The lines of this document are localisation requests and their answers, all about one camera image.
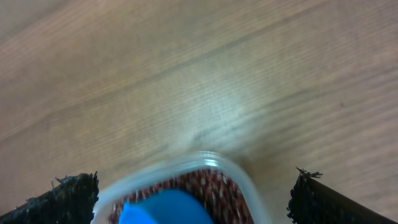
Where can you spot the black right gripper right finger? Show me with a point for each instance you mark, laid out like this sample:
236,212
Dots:
314,203

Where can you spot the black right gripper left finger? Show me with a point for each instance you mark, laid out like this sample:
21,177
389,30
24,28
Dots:
72,201

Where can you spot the red beans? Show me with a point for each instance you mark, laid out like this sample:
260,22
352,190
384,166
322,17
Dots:
219,194

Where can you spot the blue plastic scoop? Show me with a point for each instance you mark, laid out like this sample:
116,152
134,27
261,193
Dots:
166,207

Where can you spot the clear plastic container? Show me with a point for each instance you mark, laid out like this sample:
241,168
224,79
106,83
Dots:
169,168

